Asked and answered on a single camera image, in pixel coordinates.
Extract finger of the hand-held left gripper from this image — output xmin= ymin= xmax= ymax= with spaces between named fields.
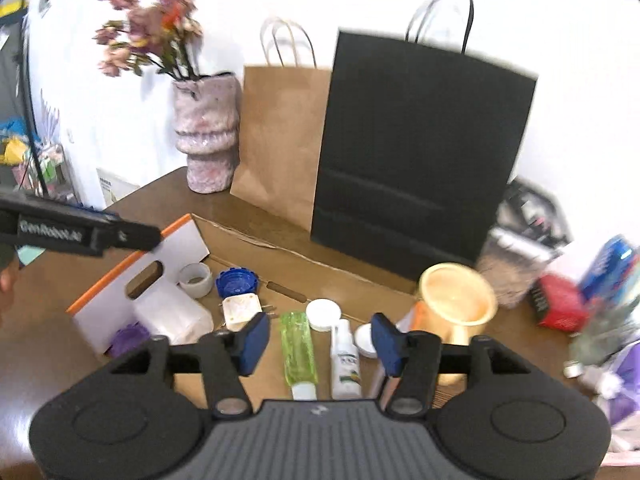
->
xmin=101 ymin=219 xmax=162 ymax=253

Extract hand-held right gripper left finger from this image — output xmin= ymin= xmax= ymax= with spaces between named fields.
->
xmin=107 ymin=311 xmax=272 ymax=418

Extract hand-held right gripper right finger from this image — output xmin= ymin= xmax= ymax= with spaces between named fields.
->
xmin=370 ymin=312 xmax=533 ymax=420

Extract white spray bottle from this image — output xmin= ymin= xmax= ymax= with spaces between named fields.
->
xmin=330 ymin=319 xmax=362 ymax=401

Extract green transparent tube bottle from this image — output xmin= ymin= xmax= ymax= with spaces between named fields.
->
xmin=279 ymin=310 xmax=319 ymax=401

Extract blue ribbed lid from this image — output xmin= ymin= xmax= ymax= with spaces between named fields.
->
xmin=216 ymin=267 xmax=260 ymax=301

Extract red cardboard box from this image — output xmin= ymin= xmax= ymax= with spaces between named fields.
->
xmin=67 ymin=212 xmax=496 ymax=403

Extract yellow plastic cup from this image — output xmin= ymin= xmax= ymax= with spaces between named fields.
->
xmin=410 ymin=262 xmax=498 ymax=386

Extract translucent plastic container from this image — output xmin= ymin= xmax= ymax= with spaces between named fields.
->
xmin=134 ymin=287 xmax=215 ymax=346

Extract purple ribbed lid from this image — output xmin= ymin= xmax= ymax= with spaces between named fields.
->
xmin=111 ymin=322 xmax=153 ymax=358

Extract small white cap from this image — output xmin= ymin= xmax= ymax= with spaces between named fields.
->
xmin=354 ymin=322 xmax=381 ymax=359

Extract white round cap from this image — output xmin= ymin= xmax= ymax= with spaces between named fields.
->
xmin=305 ymin=298 xmax=340 ymax=332

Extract colourful items pile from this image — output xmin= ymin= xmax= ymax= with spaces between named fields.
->
xmin=0 ymin=120 xmax=66 ymax=196

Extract black stand pole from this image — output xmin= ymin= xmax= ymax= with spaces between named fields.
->
xmin=15 ymin=10 xmax=51 ymax=196

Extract pink mottled vase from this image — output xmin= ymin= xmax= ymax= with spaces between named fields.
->
xmin=172 ymin=72 xmax=242 ymax=193

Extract brown paper bag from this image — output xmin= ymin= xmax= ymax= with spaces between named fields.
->
xmin=230 ymin=17 xmax=333 ymax=233

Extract small red box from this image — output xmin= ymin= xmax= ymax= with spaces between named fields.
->
xmin=530 ymin=272 xmax=591 ymax=333

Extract black paper bag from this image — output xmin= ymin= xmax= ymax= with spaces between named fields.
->
xmin=310 ymin=0 xmax=538 ymax=283

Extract clear glass bottle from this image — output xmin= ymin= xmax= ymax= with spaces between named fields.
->
xmin=570 ymin=300 xmax=640 ymax=371

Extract dried pink flowers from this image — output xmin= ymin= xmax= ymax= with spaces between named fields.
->
xmin=90 ymin=0 xmax=203 ymax=81

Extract blue drink can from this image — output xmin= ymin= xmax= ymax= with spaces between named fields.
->
xmin=580 ymin=234 xmax=640 ymax=306

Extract purple plastic bag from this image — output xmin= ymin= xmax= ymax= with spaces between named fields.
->
xmin=597 ymin=340 xmax=640 ymax=426

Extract metal wire basket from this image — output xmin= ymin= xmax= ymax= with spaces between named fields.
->
xmin=475 ymin=177 xmax=573 ymax=308

